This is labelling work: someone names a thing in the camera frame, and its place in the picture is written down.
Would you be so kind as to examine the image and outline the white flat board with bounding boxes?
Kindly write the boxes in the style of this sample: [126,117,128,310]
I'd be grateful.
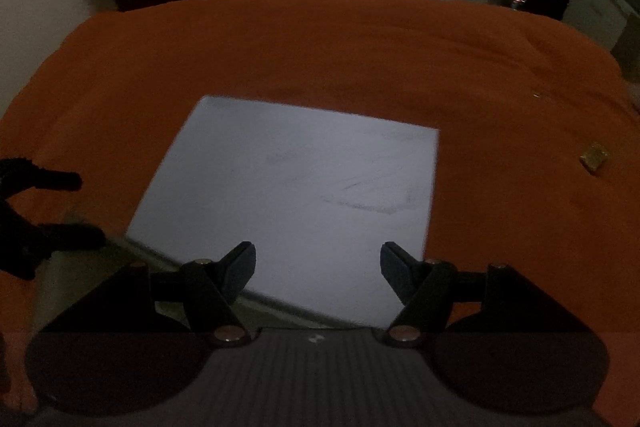
[124,95,441,329]

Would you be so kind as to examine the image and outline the white cabinet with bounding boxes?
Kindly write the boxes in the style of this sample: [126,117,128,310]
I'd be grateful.
[562,0,632,54]

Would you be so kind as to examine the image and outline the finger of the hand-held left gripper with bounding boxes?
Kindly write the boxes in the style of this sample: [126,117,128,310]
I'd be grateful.
[30,223,107,254]
[0,157,83,198]

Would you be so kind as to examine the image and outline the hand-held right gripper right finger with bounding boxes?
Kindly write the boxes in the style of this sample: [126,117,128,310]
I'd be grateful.
[380,241,593,349]

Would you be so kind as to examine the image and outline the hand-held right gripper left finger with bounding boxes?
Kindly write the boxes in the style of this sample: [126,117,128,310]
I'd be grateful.
[37,241,257,349]

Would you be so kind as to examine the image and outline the orange blanket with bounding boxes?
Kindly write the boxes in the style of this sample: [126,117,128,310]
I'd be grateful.
[0,0,640,418]

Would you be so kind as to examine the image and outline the small tan block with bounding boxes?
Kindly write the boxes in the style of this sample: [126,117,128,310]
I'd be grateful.
[579,142,611,176]

